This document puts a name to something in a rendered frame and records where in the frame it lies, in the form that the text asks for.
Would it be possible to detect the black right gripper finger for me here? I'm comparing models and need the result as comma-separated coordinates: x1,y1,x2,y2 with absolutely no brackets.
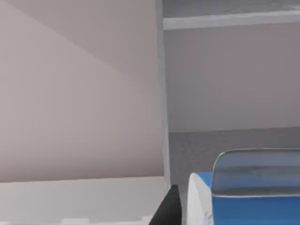
148,184,183,225

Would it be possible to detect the grey cabinet shelf board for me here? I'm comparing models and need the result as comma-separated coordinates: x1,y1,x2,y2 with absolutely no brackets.
162,9,300,30

